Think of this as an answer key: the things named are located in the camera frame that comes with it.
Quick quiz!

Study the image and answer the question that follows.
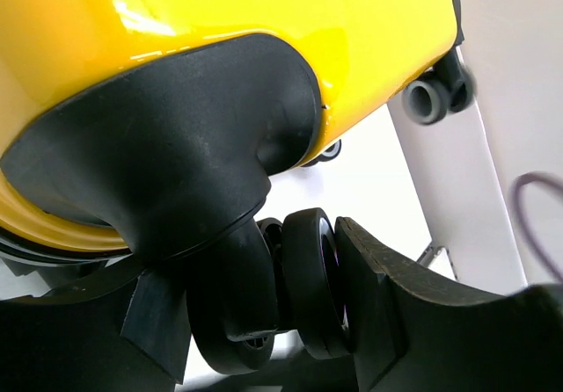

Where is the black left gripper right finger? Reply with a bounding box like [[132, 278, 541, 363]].
[[335, 217, 562, 391]]

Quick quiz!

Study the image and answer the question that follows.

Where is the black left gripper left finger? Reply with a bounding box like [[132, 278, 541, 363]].
[[1, 259, 190, 391]]

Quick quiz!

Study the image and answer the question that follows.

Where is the yellow hard-shell suitcase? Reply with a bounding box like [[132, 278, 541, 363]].
[[0, 0, 478, 375]]

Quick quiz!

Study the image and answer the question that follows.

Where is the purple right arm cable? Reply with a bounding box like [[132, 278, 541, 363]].
[[508, 171, 563, 284]]

